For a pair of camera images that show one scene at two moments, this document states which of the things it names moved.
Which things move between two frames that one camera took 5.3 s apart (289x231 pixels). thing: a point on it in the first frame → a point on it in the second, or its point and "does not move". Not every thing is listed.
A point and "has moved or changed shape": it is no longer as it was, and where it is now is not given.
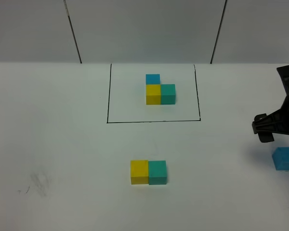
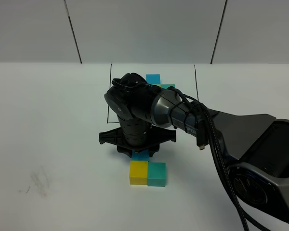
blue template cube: (152, 79) does not move
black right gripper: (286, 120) → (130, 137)
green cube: (157, 172) does not move
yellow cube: (139, 172) does not move
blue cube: (285, 158) has moved or changed shape
